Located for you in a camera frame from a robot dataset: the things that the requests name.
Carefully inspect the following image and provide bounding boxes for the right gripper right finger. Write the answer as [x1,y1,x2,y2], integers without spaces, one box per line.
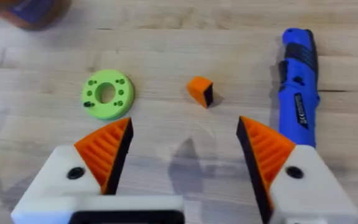
[236,115,358,224]

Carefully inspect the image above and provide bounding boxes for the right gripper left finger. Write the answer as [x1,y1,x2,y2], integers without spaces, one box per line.
[10,116,134,222]

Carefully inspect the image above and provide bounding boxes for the blue electric screwdriver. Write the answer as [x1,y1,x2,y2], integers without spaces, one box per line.
[277,27,321,148]

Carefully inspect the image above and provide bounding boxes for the green disc with holes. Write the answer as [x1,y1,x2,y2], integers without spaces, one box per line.
[81,68,135,121]

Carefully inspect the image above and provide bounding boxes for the orange ribbed wedge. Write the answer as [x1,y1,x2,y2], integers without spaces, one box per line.
[186,76,214,109]

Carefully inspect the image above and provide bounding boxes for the brown tub with toys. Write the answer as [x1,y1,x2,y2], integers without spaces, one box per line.
[0,0,72,31]

